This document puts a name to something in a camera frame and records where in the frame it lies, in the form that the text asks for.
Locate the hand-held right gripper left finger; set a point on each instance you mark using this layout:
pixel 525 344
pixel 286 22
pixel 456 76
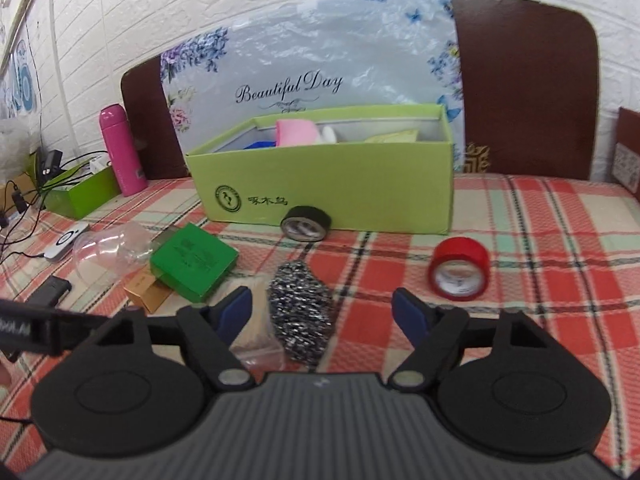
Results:
pixel 235 310

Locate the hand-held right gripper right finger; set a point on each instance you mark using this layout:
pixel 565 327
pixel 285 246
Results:
pixel 412 316

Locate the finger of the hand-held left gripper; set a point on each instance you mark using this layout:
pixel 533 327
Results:
pixel 72 327

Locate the steel wool scrubber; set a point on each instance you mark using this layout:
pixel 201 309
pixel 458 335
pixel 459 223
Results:
pixel 300 310

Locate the light green cardboard box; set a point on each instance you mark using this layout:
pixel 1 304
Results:
pixel 350 185

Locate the blue plastic container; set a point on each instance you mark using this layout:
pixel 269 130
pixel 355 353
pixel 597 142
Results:
pixel 260 145

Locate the yellow white medicine box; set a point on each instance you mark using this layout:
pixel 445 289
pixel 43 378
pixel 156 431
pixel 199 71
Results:
pixel 395 136

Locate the clear plastic bag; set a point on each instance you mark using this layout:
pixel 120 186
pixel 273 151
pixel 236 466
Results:
pixel 257 330

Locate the small black device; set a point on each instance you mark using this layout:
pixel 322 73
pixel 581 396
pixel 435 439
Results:
pixel 50 290

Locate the dark green box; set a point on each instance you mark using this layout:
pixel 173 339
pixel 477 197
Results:
pixel 192 260

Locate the red tape roll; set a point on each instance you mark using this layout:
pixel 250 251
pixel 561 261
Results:
pixel 460 270

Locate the small gold box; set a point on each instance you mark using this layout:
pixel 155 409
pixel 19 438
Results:
pixel 147 295

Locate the clear plastic cup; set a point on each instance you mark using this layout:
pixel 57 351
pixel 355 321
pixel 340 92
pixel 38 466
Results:
pixel 110 252

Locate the white round device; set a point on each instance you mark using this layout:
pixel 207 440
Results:
pixel 65 242

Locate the black tape roll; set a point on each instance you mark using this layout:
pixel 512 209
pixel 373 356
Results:
pixel 305 222

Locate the black plug adapter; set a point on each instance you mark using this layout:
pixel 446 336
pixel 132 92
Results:
pixel 20 202

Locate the small green box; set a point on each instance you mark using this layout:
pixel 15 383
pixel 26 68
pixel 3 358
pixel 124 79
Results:
pixel 85 195

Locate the plaid blanket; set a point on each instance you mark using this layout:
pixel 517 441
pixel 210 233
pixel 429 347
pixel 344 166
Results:
pixel 550 270

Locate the black charger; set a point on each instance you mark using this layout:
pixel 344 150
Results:
pixel 51 162

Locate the pink thermos bottle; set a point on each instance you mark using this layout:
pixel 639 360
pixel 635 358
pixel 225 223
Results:
pixel 122 155

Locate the white plastic bag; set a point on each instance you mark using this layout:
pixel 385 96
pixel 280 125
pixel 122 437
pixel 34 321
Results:
pixel 12 142

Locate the brown wooden headboard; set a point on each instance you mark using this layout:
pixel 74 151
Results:
pixel 530 85

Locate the brown cardboard box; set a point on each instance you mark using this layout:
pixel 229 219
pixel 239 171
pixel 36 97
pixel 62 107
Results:
pixel 627 155

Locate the floral plastic wrapped board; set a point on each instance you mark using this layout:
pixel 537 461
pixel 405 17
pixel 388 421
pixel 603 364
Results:
pixel 325 50

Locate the blue wall sticker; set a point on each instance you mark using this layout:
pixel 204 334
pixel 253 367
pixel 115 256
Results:
pixel 22 80

